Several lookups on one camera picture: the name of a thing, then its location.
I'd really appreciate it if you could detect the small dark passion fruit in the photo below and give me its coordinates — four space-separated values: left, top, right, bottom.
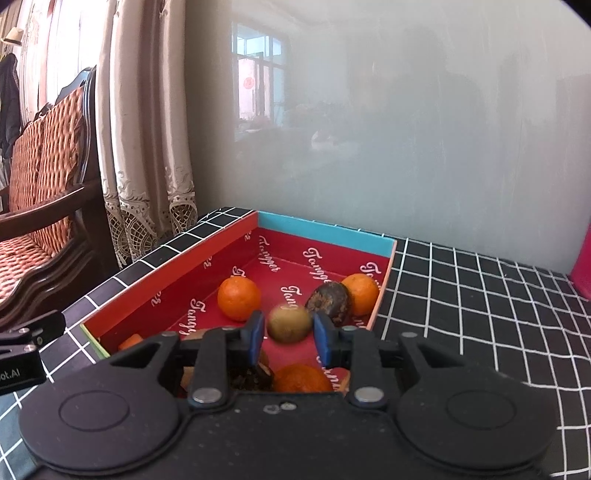
231 349 274 393

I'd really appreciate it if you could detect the colourful cardboard box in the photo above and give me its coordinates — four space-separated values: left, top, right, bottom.
79 211 398 398

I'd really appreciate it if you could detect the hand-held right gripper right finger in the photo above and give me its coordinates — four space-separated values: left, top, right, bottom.
313 311 481 409

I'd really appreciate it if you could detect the large dark passion fruit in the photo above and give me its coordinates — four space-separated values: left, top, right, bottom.
305 282 350 326

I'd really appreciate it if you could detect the beige lace curtain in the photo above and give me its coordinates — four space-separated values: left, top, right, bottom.
21 0 199 271

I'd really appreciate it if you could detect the black grid tablecloth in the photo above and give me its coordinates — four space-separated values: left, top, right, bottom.
0 207 591 480

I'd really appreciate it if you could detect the wooden chair with orange cushion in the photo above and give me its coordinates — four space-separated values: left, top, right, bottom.
0 66 116 328

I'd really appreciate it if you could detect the small kiwi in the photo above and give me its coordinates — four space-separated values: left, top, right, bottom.
267 303 315 344

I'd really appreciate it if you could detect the dark hanging jacket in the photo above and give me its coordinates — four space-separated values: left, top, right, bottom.
0 52 21 160

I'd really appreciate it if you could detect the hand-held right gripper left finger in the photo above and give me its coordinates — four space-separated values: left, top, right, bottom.
108 310 266 409

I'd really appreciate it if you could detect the orange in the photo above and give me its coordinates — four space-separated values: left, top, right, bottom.
272 364 334 394
217 277 262 322
340 273 380 317

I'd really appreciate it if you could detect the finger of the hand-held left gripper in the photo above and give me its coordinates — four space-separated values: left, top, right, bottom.
0 310 65 356

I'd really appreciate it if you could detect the pink thermos jug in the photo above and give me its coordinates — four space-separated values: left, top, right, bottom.
569 240 591 301

